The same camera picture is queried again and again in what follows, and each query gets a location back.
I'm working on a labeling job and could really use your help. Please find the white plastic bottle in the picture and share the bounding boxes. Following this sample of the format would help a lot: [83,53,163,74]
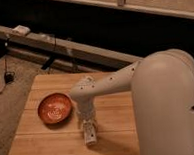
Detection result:
[83,122,97,146]

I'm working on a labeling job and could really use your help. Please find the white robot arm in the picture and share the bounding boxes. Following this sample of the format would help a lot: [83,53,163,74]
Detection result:
[70,49,194,155]

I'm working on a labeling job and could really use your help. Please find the black cable with plug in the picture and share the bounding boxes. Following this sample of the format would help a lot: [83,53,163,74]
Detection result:
[0,34,18,113]

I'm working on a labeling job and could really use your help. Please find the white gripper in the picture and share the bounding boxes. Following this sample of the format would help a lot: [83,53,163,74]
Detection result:
[77,104,97,129]

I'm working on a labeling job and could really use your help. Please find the white small box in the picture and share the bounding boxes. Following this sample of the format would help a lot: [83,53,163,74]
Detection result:
[13,25,30,35]

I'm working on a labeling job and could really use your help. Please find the orange ceramic bowl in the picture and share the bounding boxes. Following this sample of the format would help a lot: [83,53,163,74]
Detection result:
[38,93,73,125]

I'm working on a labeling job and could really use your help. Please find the long wooden beam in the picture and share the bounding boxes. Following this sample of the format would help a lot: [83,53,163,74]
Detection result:
[0,26,141,69]

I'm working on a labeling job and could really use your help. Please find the wooden cutting board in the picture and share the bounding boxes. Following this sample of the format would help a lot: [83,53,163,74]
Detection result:
[9,73,139,155]

